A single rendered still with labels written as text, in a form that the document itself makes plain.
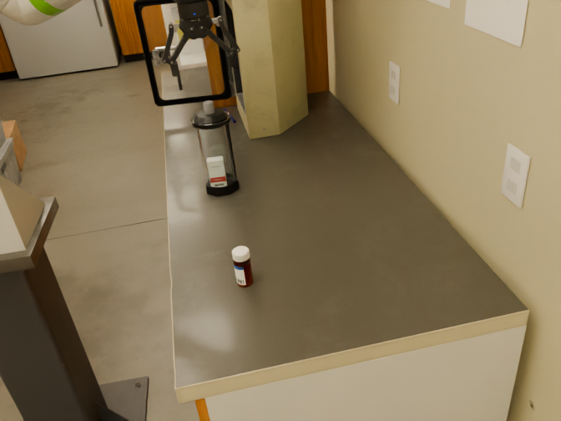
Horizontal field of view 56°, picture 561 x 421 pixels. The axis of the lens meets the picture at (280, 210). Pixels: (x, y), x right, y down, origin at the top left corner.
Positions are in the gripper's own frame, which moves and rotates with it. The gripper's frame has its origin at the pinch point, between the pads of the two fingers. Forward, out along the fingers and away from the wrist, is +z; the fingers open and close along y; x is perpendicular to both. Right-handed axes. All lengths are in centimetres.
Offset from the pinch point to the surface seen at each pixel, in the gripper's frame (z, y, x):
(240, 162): 33.1, -7.0, -15.4
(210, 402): 38, 11, 72
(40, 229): 33, 52, 6
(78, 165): 126, 102, -249
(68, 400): 94, 62, 12
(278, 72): 11.5, -25.3, -34.2
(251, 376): 34, 3, 72
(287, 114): 28, -27, -37
